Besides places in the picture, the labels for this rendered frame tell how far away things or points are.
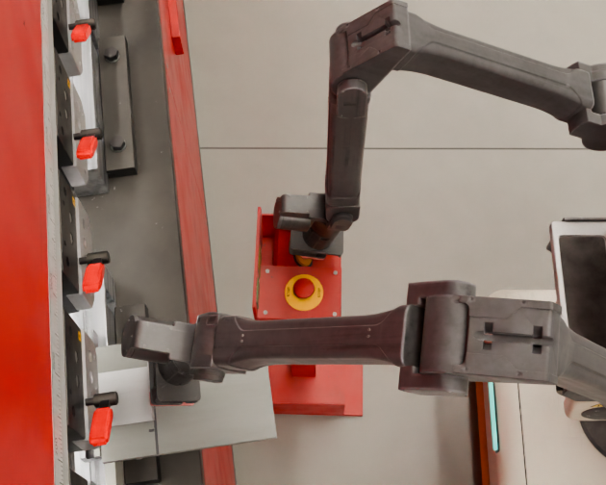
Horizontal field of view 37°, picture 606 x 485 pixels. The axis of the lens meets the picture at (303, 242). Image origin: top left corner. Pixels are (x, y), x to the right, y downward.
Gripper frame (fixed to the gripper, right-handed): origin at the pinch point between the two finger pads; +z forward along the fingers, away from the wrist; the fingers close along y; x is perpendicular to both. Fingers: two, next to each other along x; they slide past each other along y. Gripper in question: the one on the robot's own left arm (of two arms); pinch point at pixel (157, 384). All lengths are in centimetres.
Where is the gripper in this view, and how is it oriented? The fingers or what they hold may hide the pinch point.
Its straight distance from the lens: 139.1
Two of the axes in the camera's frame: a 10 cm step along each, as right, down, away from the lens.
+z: -4.5, 4.1, 7.9
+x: 8.8, 0.7, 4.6
